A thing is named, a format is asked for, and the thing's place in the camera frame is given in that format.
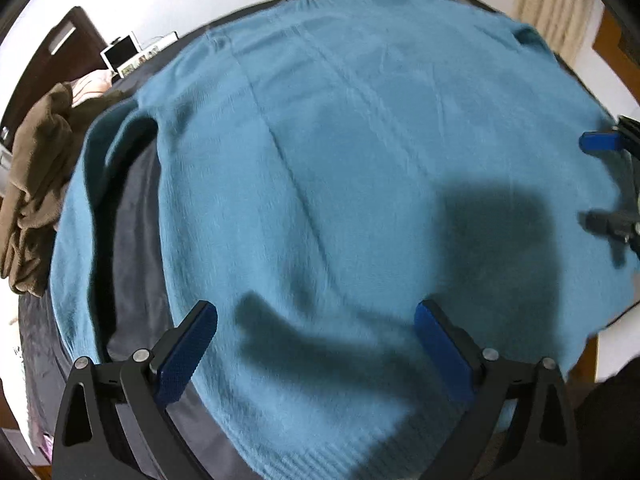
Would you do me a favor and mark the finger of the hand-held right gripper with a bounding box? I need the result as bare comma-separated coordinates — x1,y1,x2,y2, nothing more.
579,209,640,267
579,116,640,161

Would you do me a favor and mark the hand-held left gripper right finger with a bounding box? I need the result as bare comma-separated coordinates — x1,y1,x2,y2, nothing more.
414,299,581,480

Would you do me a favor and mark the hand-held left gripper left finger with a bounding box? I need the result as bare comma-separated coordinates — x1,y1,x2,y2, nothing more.
52,300,219,480

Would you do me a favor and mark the blue knit sweater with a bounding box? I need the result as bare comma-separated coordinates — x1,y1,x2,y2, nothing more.
50,0,640,480

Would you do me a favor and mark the wooden framed glass door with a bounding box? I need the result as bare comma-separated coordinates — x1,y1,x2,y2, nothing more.
592,7,636,91

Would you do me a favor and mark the beige curtain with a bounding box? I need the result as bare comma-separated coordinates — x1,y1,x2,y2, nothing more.
515,0,596,66

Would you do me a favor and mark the person's black clothing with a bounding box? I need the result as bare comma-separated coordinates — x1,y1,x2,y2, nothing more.
575,370,640,480

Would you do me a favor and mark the brown fleece garment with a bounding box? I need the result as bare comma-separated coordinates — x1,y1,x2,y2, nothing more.
0,82,88,296

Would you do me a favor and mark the pink striped pillow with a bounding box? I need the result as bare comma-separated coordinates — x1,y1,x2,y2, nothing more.
70,69,113,106

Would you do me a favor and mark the white tablet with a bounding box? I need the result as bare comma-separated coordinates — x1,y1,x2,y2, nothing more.
100,32,142,72

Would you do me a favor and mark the dark wooden headboard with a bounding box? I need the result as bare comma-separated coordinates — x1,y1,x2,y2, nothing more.
0,6,108,131

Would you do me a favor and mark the photo collage frame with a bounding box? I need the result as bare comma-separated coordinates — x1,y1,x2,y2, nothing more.
117,46,163,78

